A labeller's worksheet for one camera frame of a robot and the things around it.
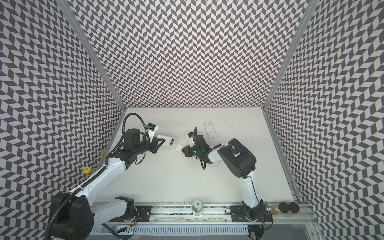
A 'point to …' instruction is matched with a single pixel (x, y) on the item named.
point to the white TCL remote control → (168, 140)
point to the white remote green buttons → (210, 130)
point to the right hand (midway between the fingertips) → (182, 154)
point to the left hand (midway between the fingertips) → (163, 140)
